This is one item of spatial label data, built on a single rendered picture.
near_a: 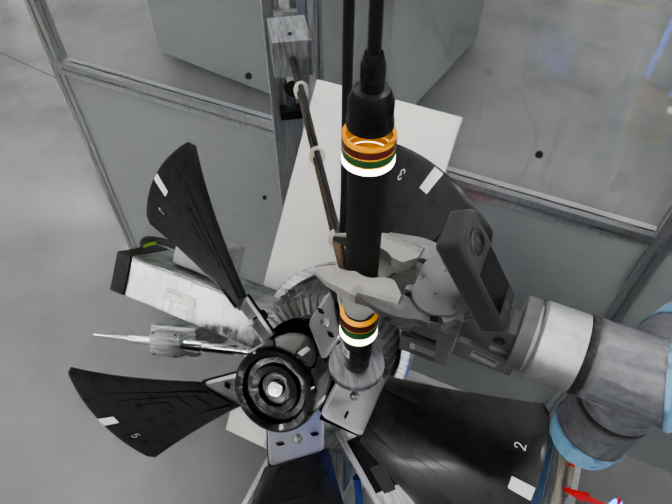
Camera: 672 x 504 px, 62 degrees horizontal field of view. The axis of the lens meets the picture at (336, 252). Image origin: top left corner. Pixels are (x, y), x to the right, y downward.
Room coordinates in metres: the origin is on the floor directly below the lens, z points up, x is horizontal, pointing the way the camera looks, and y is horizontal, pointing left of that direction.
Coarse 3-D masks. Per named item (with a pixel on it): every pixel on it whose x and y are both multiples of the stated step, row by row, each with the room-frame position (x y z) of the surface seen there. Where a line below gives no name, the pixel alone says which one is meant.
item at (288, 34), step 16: (288, 16) 1.00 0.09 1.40; (304, 16) 1.01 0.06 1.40; (272, 32) 0.95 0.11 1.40; (288, 32) 0.94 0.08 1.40; (304, 32) 0.95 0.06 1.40; (272, 48) 0.91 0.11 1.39; (288, 48) 0.92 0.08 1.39; (304, 48) 0.92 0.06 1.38; (272, 64) 0.95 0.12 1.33; (288, 64) 0.92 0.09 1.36; (304, 64) 0.92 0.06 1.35
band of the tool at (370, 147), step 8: (344, 128) 0.36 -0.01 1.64; (344, 136) 0.35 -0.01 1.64; (352, 136) 0.37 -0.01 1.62; (392, 136) 0.36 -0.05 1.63; (352, 144) 0.34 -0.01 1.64; (360, 144) 0.37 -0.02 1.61; (368, 144) 0.37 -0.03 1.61; (376, 144) 0.37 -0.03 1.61; (384, 144) 0.37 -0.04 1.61; (392, 144) 0.34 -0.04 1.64; (360, 152) 0.33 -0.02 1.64; (368, 152) 0.33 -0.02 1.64; (376, 152) 0.33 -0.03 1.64; (360, 160) 0.33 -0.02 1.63; (376, 160) 0.33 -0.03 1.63; (392, 160) 0.34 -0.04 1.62; (360, 168) 0.33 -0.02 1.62; (376, 168) 0.33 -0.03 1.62
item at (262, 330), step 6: (246, 300) 0.46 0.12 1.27; (246, 306) 0.46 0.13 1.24; (252, 306) 0.45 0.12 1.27; (246, 312) 0.47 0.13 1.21; (252, 312) 0.45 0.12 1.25; (258, 312) 0.44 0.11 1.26; (246, 318) 0.48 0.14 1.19; (258, 318) 0.43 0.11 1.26; (258, 324) 0.45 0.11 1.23; (264, 324) 0.43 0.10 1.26; (258, 330) 0.45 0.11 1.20; (264, 330) 0.43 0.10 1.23; (270, 330) 0.42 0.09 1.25; (258, 336) 0.46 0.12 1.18; (264, 336) 0.44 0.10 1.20; (270, 336) 0.42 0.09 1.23
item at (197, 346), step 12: (108, 336) 0.53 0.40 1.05; (120, 336) 0.53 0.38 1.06; (132, 336) 0.52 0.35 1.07; (144, 336) 0.52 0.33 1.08; (180, 348) 0.49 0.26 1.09; (192, 348) 0.48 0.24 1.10; (204, 348) 0.48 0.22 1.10; (216, 348) 0.48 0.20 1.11; (228, 348) 0.47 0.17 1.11; (240, 348) 0.47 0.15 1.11
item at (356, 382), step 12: (336, 312) 0.38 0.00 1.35; (336, 348) 0.37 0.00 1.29; (372, 348) 0.37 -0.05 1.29; (336, 360) 0.35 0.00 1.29; (372, 360) 0.35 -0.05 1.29; (336, 372) 0.34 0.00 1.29; (348, 372) 0.34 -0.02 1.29; (372, 372) 0.34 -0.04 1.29; (348, 384) 0.32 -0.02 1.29; (360, 384) 0.32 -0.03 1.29; (372, 384) 0.32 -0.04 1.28
